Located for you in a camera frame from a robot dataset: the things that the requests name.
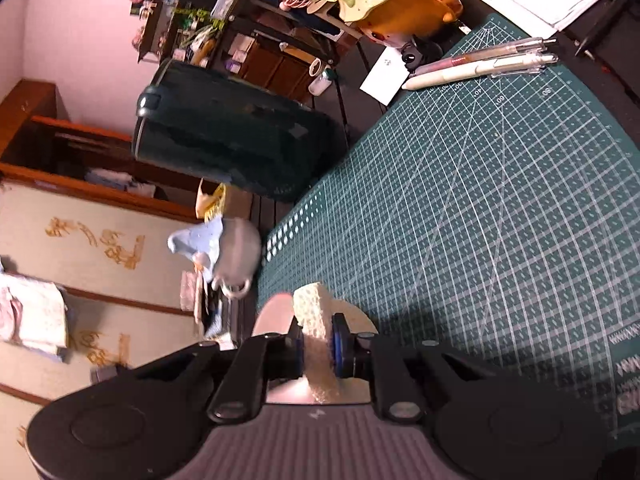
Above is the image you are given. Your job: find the white bowl red rim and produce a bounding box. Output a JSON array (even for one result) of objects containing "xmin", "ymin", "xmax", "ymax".
[{"xmin": 252, "ymin": 292, "xmax": 375, "ymax": 404}]

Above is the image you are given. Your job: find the beige oval sponge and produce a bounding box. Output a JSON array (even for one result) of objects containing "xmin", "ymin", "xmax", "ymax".
[{"xmin": 293, "ymin": 282, "xmax": 378, "ymax": 404}]

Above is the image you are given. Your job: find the blue hat white teapot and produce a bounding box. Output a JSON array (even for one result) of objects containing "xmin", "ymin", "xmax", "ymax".
[{"xmin": 167, "ymin": 214, "xmax": 262, "ymax": 299}]

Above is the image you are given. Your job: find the white card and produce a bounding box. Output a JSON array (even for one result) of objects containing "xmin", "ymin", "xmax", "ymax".
[{"xmin": 360, "ymin": 47, "xmax": 409, "ymax": 106}]

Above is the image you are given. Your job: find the white pen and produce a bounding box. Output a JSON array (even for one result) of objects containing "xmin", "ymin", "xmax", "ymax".
[{"xmin": 401, "ymin": 53, "xmax": 559, "ymax": 91}]

